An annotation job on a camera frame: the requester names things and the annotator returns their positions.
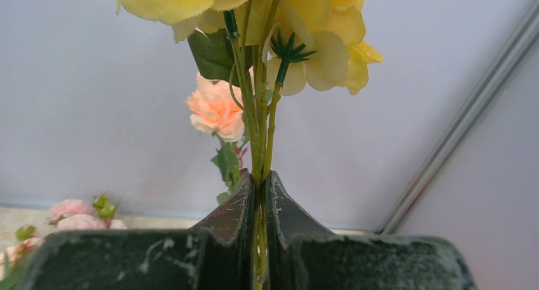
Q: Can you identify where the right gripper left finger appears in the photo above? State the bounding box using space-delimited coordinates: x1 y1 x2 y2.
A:
191 172 255 289

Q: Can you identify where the peach rose stem in vase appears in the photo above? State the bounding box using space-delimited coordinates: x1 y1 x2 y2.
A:
186 73 249 204

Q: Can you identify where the pink flower bunch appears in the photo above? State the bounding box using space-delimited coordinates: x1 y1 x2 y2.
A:
1 193 127 289

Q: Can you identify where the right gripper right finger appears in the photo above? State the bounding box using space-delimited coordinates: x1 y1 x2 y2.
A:
265 171 334 289

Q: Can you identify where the right aluminium frame post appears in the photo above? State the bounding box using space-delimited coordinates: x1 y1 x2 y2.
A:
374 0 538 235

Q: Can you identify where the yellow flower bunch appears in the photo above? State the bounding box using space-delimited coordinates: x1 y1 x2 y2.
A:
116 0 383 289

